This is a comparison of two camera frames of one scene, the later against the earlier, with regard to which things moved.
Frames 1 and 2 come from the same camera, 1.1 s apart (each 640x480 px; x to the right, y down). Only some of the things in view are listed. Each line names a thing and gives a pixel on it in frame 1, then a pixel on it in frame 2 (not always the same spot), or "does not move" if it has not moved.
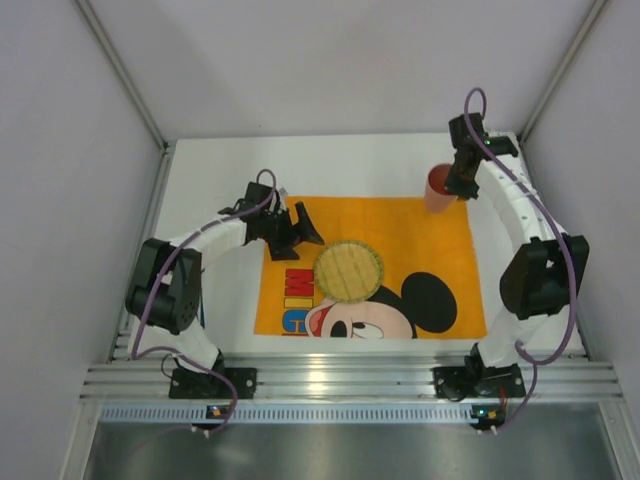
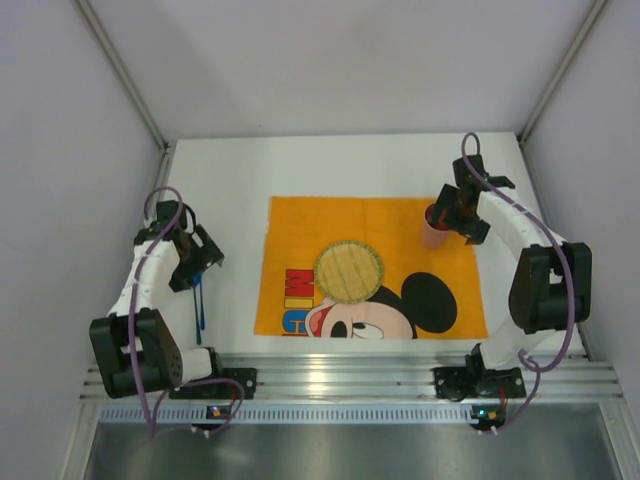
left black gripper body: x=288 y=232 → x=198 y=262
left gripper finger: x=283 y=249 → x=204 y=238
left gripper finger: x=305 y=228 → x=180 y=282
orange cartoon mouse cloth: x=430 y=286 does not move
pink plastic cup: x=436 y=197 → x=437 y=234
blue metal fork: x=203 y=317 does not move
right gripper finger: x=454 y=180 → x=444 y=206
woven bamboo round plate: x=348 y=272 does not move
